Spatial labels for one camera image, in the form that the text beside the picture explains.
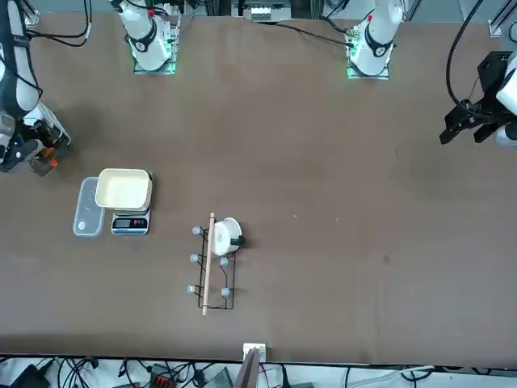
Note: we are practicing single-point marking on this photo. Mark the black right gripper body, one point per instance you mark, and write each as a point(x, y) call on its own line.
point(46, 135)

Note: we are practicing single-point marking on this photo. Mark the white post bracket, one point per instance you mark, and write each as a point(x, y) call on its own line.
point(261, 351)

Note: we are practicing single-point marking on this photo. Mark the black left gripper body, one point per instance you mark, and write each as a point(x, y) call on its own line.
point(493, 70)

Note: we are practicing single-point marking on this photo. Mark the white cup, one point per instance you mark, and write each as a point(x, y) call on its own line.
point(224, 238)

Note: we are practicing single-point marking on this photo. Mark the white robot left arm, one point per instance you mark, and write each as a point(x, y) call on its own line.
point(373, 40)

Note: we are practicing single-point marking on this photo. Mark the silver digital kitchen scale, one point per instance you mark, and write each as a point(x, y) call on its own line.
point(130, 223)

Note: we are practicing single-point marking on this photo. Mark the black power box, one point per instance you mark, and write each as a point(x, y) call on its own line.
point(26, 378)

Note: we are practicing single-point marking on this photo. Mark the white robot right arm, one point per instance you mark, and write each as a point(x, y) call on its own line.
point(147, 44)

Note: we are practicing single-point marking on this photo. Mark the orange black device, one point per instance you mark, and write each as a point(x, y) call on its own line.
point(161, 380)

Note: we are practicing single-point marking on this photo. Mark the white three-layer storage frame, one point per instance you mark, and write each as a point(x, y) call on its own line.
point(64, 139)

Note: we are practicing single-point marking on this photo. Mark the clear plastic lid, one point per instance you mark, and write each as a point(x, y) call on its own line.
point(87, 206)

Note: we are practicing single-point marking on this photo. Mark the cream rectangular bowl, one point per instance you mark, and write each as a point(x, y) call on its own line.
point(121, 190)

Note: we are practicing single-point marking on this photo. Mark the aluminium camera post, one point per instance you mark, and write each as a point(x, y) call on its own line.
point(248, 372)

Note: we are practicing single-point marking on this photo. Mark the grey terminal block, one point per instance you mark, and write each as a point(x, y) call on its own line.
point(260, 14)

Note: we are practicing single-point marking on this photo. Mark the dark ribbed power adapter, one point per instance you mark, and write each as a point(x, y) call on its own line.
point(222, 380)

